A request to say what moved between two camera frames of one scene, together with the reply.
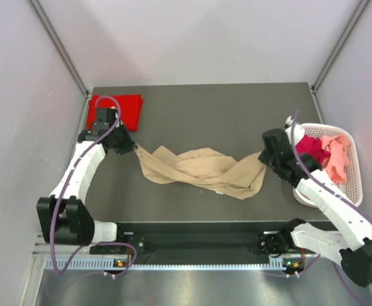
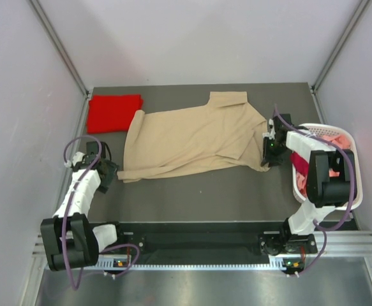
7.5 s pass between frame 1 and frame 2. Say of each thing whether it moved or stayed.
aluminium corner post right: stayed
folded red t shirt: stayed
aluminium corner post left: stayed
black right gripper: moved
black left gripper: moved
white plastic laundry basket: stayed
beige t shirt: moved
